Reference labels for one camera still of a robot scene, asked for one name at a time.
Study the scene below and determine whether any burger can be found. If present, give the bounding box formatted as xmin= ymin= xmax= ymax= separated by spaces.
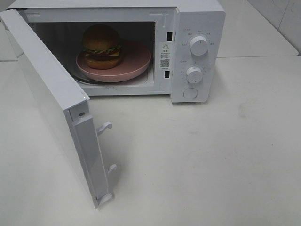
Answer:
xmin=82 ymin=24 xmax=122 ymax=70

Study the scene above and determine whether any white microwave oven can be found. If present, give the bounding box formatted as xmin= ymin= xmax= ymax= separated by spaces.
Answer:
xmin=6 ymin=0 xmax=225 ymax=103

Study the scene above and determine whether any white microwave door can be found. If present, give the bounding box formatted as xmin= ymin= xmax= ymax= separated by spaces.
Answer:
xmin=0 ymin=9 xmax=117 ymax=207

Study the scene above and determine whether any pink plate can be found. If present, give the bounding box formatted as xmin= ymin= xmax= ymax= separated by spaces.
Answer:
xmin=76 ymin=40 xmax=152 ymax=82

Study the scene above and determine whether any white timer knob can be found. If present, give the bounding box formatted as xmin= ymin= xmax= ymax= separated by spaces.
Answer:
xmin=186 ymin=66 xmax=204 ymax=84

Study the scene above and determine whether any glass turntable plate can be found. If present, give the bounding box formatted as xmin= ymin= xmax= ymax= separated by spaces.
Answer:
xmin=72 ymin=65 xmax=154 ymax=87

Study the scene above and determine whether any white warning label sticker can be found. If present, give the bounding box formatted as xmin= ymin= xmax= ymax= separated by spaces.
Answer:
xmin=159 ymin=42 xmax=171 ymax=69

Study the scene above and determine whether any white round door button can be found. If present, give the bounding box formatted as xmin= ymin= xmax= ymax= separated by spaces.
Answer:
xmin=183 ymin=88 xmax=198 ymax=100

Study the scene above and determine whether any white power knob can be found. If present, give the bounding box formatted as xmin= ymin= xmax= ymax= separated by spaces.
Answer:
xmin=189 ymin=34 xmax=209 ymax=56

